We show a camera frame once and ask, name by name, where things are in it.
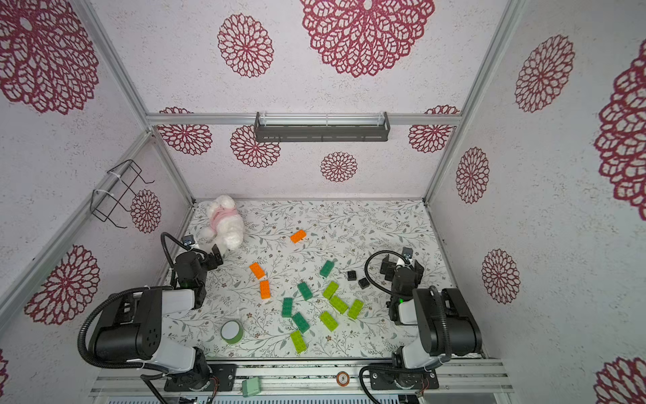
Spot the orange lego brick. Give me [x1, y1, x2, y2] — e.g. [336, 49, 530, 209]
[259, 279, 272, 300]
[249, 263, 266, 279]
[290, 229, 307, 244]

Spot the dark green lego brick top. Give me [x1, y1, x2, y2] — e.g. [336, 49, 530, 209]
[320, 260, 335, 278]

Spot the green tape roll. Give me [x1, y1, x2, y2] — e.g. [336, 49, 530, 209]
[220, 320, 244, 344]

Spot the black small lego near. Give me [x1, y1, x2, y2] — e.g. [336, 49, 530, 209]
[358, 278, 370, 290]

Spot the black wire basket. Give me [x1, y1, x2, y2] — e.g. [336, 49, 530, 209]
[89, 159, 155, 230]

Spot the dark green lego brick lower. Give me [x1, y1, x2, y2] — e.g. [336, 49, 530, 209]
[292, 312, 311, 333]

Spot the green connector block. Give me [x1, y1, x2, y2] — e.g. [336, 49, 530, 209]
[242, 377, 262, 397]

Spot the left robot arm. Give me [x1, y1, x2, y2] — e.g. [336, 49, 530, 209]
[77, 246, 237, 393]

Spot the dark green lego brick centre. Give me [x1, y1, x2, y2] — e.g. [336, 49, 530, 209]
[297, 282, 314, 301]

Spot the round orange sticker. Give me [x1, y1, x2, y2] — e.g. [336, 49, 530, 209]
[336, 371, 351, 387]

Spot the lime lego brick bottom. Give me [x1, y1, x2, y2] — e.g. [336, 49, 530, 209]
[290, 331, 307, 355]

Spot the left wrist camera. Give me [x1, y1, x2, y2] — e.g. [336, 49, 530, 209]
[181, 235, 196, 249]

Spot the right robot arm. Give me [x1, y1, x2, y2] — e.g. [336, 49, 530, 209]
[358, 247, 483, 403]

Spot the dark green lego brick left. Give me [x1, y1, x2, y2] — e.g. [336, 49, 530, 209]
[281, 297, 294, 318]

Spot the dark green lego brick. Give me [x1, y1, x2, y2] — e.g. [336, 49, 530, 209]
[320, 260, 335, 278]
[292, 312, 311, 333]
[281, 297, 294, 318]
[297, 282, 314, 301]

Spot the lime lego brick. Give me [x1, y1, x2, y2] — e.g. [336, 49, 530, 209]
[290, 331, 307, 355]
[320, 311, 338, 332]
[329, 295, 348, 314]
[322, 281, 339, 300]
[348, 299, 364, 320]

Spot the white plush bunny pink shirt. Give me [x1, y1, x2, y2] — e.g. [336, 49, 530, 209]
[199, 195, 245, 253]

